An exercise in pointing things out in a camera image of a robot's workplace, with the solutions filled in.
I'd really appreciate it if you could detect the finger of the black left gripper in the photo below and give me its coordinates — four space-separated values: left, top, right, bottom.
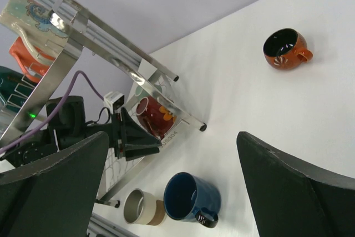
124 144 161 162
120 107 161 147

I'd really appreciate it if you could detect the dark green mug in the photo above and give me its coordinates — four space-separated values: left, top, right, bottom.
1 66 37 116

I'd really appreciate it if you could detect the light blue mug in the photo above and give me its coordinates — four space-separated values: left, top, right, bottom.
0 103 14 134

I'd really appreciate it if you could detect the orange black round mug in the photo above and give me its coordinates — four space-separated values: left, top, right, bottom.
263 28 313 70

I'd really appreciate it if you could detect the red cup white interior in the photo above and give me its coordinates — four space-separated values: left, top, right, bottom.
136 96 177 139

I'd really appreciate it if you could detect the mint green cup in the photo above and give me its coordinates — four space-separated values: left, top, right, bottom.
135 86 150 101

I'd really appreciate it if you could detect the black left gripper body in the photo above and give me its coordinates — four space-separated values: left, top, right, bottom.
111 108 128 159

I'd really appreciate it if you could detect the dark blue speckled mug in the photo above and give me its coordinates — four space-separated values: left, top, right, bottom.
163 172 221 229

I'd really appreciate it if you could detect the aluminium mounting rail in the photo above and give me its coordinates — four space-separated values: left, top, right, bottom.
87 213 138 237

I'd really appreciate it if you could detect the stainless steel dish rack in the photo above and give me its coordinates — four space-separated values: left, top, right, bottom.
1 0 207 206

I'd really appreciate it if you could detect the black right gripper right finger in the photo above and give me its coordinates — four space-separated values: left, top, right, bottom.
236 132 354 236

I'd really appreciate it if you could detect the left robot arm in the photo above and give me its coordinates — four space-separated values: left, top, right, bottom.
1 96 161 167

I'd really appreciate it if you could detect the steel tumbler cork base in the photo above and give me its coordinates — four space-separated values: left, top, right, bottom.
123 188 166 226

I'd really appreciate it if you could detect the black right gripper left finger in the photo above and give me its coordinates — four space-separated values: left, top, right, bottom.
1 132 109 236

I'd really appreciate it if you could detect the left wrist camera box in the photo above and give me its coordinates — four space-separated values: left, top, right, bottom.
103 91 125 114

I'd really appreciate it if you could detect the tall beige floral mug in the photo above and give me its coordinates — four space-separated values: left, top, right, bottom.
1 0 68 66

